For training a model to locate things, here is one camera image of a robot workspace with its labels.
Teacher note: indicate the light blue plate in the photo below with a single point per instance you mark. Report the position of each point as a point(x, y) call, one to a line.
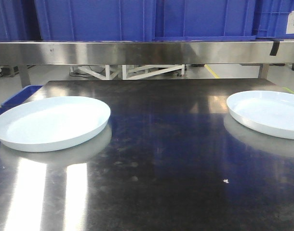
point(53, 124)
point(267, 112)

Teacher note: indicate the middle blue crate on shelf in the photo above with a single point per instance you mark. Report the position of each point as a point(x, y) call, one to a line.
point(208, 20)

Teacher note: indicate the blue crate on shelf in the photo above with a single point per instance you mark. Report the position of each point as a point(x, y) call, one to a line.
point(96, 20)
point(208, 20)

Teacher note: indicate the left blue crate on shelf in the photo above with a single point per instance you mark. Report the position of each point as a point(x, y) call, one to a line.
point(96, 20)

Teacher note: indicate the blue bin beside table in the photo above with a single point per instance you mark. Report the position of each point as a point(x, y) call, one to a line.
point(19, 97)

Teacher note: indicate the black tape strip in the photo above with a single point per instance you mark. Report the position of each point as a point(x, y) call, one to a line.
point(275, 48)

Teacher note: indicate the right blue crate with label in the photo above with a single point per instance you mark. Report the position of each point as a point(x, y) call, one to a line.
point(270, 19)

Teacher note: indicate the white metal frame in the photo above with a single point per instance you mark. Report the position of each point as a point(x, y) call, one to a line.
point(126, 72)

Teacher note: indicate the right steel shelf post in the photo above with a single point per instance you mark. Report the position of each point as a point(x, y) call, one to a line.
point(263, 71)

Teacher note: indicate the steel shelf post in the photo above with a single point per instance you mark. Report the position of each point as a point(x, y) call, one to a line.
point(263, 71)
point(24, 75)

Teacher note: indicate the left steel shelf post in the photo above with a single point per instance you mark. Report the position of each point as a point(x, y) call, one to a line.
point(24, 75)

